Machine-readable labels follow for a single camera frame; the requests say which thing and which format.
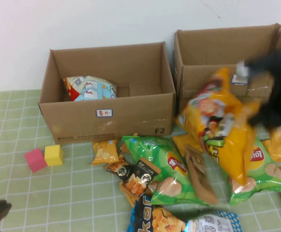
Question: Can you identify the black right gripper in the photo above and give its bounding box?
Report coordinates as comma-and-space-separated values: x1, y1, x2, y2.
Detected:
249, 96, 281, 130

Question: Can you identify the large yellow chips bag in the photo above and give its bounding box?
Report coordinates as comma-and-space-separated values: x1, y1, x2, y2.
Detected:
176, 67, 262, 187

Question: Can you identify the red shrimp stick snack bag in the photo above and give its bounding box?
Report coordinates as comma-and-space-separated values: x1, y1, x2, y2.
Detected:
62, 75, 118, 102

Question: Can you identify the flat yellow snack packet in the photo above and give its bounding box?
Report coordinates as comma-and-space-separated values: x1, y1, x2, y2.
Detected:
172, 134, 204, 155

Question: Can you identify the brown printed snack packet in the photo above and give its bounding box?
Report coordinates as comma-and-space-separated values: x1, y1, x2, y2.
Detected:
183, 145, 219, 205

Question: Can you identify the small orange snack packet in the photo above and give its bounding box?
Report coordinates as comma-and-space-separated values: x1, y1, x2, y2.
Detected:
118, 141, 131, 155

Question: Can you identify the small black emblem snack packet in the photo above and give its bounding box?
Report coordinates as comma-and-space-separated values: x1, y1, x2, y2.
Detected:
105, 159, 131, 181

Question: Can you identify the white blue-bordered label sticker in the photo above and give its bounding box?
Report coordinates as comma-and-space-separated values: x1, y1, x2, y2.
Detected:
231, 73, 249, 85
96, 108, 113, 118

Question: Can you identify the green potato chips bag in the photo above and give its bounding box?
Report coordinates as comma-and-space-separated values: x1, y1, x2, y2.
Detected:
228, 139, 281, 206
121, 135, 211, 206

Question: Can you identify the cardboard box with clear tape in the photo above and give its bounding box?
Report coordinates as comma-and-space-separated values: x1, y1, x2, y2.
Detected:
173, 23, 281, 114

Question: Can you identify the black packet with orange chips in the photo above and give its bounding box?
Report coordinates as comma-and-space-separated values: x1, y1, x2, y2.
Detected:
120, 156, 162, 197

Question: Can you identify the black and blue chips bag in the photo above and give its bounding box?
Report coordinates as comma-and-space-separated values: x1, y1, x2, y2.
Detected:
127, 195, 240, 232

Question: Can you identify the small yellow cracker packet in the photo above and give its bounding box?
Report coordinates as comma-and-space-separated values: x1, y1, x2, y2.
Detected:
91, 139, 121, 165

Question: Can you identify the cardboard box with F2 print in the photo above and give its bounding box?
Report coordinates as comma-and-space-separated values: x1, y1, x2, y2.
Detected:
37, 41, 177, 145

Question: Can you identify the yellow foam cube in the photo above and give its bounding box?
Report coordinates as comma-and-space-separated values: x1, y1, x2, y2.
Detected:
43, 144, 64, 167

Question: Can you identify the pink foam cube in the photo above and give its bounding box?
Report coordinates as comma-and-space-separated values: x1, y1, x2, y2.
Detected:
24, 148, 48, 173

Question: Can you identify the green checked tablecloth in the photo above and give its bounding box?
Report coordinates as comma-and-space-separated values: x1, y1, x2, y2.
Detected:
0, 89, 281, 232

